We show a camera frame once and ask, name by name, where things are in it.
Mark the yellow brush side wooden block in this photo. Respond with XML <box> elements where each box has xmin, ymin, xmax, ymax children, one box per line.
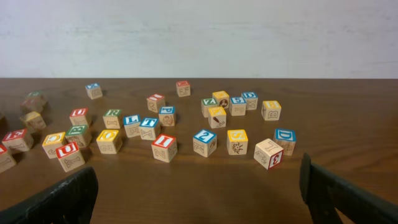
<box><xmin>208</xmin><ymin>106</ymin><xmax>226</xmax><ymax>129</ymax></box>

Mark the yellow C wooden block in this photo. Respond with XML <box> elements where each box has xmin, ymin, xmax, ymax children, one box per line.
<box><xmin>42</xmin><ymin>132</ymin><xmax>66</xmax><ymax>159</ymax></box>

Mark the blue 5 wooden block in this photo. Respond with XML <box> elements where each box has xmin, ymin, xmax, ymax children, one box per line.
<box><xmin>229</xmin><ymin>96</ymin><xmax>246</xmax><ymax>116</ymax></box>

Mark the red i wooden block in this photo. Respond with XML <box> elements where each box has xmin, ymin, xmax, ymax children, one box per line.
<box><xmin>151</xmin><ymin>134</ymin><xmax>178</xmax><ymax>162</ymax></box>
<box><xmin>147</xmin><ymin>94</ymin><xmax>165</xmax><ymax>113</ymax></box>

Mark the red E wooden block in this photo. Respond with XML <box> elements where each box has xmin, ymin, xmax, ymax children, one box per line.
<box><xmin>2</xmin><ymin>128</ymin><xmax>34</xmax><ymax>153</ymax></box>

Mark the yellow S wooden block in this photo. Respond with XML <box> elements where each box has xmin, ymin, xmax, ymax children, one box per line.
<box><xmin>227</xmin><ymin>129</ymin><xmax>248</xmax><ymax>156</ymax></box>

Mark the green F wooden block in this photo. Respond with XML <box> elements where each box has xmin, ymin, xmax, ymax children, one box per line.
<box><xmin>26</xmin><ymin>91</ymin><xmax>47</xmax><ymax>106</ymax></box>

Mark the red A wooden block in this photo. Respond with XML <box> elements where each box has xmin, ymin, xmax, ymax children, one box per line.
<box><xmin>0</xmin><ymin>145</ymin><xmax>17</xmax><ymax>173</ymax></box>

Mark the blue T wooden block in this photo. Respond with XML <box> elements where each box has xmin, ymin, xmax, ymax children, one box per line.
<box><xmin>139</xmin><ymin>118</ymin><xmax>160</xmax><ymax>141</ymax></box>

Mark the red I wooden block upper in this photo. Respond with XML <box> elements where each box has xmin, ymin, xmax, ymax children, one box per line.
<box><xmin>147</xmin><ymin>94</ymin><xmax>165</xmax><ymax>113</ymax></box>

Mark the blue P wooden block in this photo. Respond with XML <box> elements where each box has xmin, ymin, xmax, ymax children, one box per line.
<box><xmin>159</xmin><ymin>106</ymin><xmax>176</xmax><ymax>126</ymax></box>

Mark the green B wooden block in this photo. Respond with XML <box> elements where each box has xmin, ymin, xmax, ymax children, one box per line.
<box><xmin>65</xmin><ymin>124</ymin><xmax>92</xmax><ymax>148</ymax></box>

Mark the yellow O wooden block centre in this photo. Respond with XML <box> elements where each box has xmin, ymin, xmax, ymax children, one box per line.
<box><xmin>96</xmin><ymin>129</ymin><xmax>123</xmax><ymax>154</ymax></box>

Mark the blue L wooden block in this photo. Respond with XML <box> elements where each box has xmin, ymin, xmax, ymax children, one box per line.
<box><xmin>123</xmin><ymin>114</ymin><xmax>141</xmax><ymax>138</ymax></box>

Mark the blue D wooden block upper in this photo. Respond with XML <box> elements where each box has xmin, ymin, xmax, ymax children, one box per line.
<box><xmin>241</xmin><ymin>91</ymin><xmax>258</xmax><ymax>110</ymax></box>

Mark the red top far wooden block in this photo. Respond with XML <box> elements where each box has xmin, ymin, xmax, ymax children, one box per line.
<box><xmin>176</xmin><ymin>80</ymin><xmax>190</xmax><ymax>97</ymax></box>

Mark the blue D wooden block lower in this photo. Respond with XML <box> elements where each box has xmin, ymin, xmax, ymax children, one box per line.
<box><xmin>273</xmin><ymin>128</ymin><xmax>296</xmax><ymax>156</ymax></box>

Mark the blue d wooden block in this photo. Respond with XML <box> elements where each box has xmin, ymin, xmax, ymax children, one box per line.
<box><xmin>273</xmin><ymin>128</ymin><xmax>296</xmax><ymax>156</ymax></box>
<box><xmin>241</xmin><ymin>91</ymin><xmax>258</xmax><ymax>110</ymax></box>

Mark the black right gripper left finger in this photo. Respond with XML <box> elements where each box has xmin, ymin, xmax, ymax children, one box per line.
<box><xmin>1</xmin><ymin>167</ymin><xmax>98</xmax><ymax>223</ymax></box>

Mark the yellow soccer side wooden block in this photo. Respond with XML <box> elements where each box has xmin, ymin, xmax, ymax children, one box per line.
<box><xmin>212</xmin><ymin>90</ymin><xmax>229</xmax><ymax>109</ymax></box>

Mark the green Z wooden block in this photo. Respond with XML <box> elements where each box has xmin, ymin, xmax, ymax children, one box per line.
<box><xmin>201</xmin><ymin>98</ymin><xmax>218</xmax><ymax>118</ymax></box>

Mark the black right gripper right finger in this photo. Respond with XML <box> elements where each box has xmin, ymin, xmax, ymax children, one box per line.
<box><xmin>299</xmin><ymin>153</ymin><xmax>397</xmax><ymax>223</ymax></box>

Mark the yellow 8 wooden block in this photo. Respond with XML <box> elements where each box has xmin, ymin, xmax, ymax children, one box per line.
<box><xmin>261</xmin><ymin>100</ymin><xmax>282</xmax><ymax>121</ymax></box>

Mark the plain top 3 wooden block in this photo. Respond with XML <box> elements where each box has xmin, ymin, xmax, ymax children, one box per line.
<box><xmin>254</xmin><ymin>138</ymin><xmax>284</xmax><ymax>170</ymax></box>

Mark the red u wooden block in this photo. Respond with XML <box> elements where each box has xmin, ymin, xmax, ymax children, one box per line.
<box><xmin>69</xmin><ymin>108</ymin><xmax>92</xmax><ymax>126</ymax></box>
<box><xmin>55</xmin><ymin>142</ymin><xmax>85</xmax><ymax>172</ymax></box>

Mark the yellow acorn wooden block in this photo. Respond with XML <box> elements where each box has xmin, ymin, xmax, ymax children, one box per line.
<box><xmin>20</xmin><ymin>111</ymin><xmax>47</xmax><ymax>133</ymax></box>

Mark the blue 2 wooden block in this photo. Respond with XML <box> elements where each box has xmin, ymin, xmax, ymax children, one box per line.
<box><xmin>193</xmin><ymin>129</ymin><xmax>217</xmax><ymax>157</ymax></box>

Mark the blue X wooden block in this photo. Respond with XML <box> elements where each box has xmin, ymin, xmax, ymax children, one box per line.
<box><xmin>85</xmin><ymin>83</ymin><xmax>103</xmax><ymax>100</ymax></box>

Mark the red Y wooden block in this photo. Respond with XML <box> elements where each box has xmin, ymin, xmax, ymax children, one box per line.
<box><xmin>20</xmin><ymin>99</ymin><xmax>43</xmax><ymax>114</ymax></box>

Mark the green R wooden block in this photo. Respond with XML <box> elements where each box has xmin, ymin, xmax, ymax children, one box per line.
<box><xmin>103</xmin><ymin>109</ymin><xmax>123</xmax><ymax>129</ymax></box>

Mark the red I wooden block lower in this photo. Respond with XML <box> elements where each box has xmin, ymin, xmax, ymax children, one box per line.
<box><xmin>151</xmin><ymin>134</ymin><xmax>178</xmax><ymax>162</ymax></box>

